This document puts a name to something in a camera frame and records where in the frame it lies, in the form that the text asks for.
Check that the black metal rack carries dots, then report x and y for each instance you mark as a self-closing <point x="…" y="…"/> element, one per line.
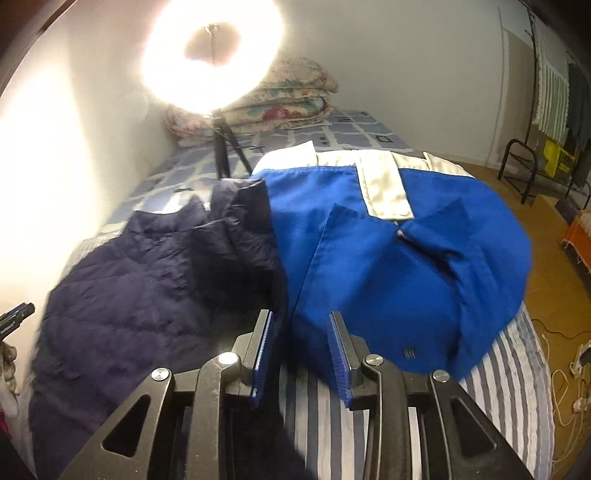
<point x="521" y="166"/>

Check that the person's left hand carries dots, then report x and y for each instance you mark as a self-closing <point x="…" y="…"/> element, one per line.
<point x="6" y="360"/>

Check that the blue and white jacket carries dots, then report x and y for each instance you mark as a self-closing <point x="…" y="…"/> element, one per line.
<point x="392" y="258"/>

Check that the orange crate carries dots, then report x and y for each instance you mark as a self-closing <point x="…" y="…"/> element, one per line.
<point x="578" y="240"/>

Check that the yellow box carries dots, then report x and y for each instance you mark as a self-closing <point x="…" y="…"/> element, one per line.
<point x="559" y="159"/>

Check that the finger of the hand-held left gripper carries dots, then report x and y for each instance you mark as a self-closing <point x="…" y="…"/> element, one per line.
<point x="17" y="314"/>

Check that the black tripod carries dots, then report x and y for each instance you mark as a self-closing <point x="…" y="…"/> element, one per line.
<point x="225" y="143"/>

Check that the navy quilted jacket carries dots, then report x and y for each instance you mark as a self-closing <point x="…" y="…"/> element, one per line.
<point x="152" y="286"/>

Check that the folded floral quilts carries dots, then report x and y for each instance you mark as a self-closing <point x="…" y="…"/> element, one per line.
<point x="281" y="101"/>

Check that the blue patterned bed sheet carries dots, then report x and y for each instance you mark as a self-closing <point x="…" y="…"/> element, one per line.
<point x="323" y="134"/>

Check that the hanging towels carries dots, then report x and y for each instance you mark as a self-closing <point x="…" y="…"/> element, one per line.
<point x="554" y="92"/>

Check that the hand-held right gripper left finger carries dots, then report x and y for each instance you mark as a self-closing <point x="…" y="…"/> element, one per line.
<point x="263" y="353"/>

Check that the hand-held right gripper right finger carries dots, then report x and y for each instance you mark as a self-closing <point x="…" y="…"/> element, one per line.
<point x="336" y="364"/>

